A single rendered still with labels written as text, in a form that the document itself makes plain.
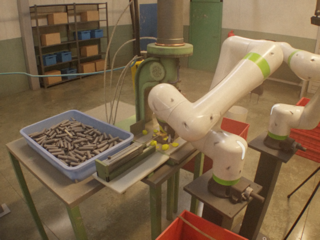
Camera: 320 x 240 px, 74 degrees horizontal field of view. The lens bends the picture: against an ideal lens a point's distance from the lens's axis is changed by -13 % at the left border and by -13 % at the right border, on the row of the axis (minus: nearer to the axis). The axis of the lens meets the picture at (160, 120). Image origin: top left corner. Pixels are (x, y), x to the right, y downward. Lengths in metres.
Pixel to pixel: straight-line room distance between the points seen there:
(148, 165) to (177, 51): 0.51
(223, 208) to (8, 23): 5.83
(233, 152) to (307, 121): 0.63
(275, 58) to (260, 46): 0.07
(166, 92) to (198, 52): 6.49
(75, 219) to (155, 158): 0.44
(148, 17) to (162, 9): 6.57
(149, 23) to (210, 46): 2.04
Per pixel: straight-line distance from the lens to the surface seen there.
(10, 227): 2.42
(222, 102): 0.77
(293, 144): 1.48
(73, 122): 1.51
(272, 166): 1.53
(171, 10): 1.07
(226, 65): 1.03
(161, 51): 1.04
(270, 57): 0.92
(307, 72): 1.10
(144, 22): 7.76
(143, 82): 1.26
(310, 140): 3.28
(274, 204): 2.50
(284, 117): 1.39
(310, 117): 1.41
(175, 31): 1.07
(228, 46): 1.04
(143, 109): 1.28
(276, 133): 1.43
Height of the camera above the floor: 1.62
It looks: 25 degrees down
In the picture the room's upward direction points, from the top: straight up
